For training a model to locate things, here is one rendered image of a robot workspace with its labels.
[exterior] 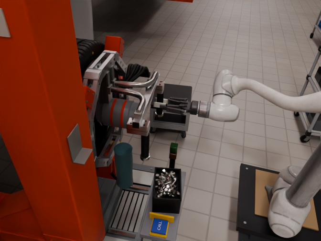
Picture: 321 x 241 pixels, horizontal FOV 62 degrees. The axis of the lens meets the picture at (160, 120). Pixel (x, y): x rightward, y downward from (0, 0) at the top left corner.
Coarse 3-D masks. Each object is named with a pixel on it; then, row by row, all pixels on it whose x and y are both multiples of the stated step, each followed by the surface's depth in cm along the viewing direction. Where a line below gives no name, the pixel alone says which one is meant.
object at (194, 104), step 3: (189, 102) 144; (192, 102) 139; (195, 102) 139; (198, 102) 140; (189, 105) 142; (192, 105) 138; (195, 105) 138; (183, 108) 140; (186, 108) 139; (189, 108) 139; (192, 108) 138; (195, 108) 138; (189, 111) 139; (192, 111) 139; (195, 111) 139; (192, 114) 141; (195, 114) 140
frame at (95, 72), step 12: (96, 60) 116; (108, 60) 116; (120, 60) 132; (96, 72) 107; (120, 72) 144; (84, 84) 107; (96, 84) 106; (96, 96) 109; (120, 96) 157; (120, 132) 154; (108, 144) 148; (96, 156) 119; (108, 156) 140
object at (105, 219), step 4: (116, 184) 185; (116, 188) 182; (120, 188) 182; (116, 192) 179; (120, 192) 184; (112, 196) 177; (116, 196) 174; (112, 200) 174; (116, 200) 175; (108, 204) 172; (112, 204) 172; (116, 204) 177; (108, 208) 169; (112, 208) 168; (108, 212) 167; (112, 212) 170; (104, 216) 165; (108, 216) 163; (104, 220) 163; (108, 220) 164; (104, 224) 161; (108, 224) 165; (104, 236) 159
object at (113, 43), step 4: (108, 36) 128; (112, 36) 127; (108, 40) 128; (112, 40) 127; (116, 40) 127; (120, 40) 127; (108, 44) 128; (112, 44) 128; (116, 44) 127; (120, 44) 128; (104, 48) 128; (108, 48) 128; (112, 48) 128; (116, 48) 127; (120, 48) 129; (120, 52) 129; (120, 56) 131
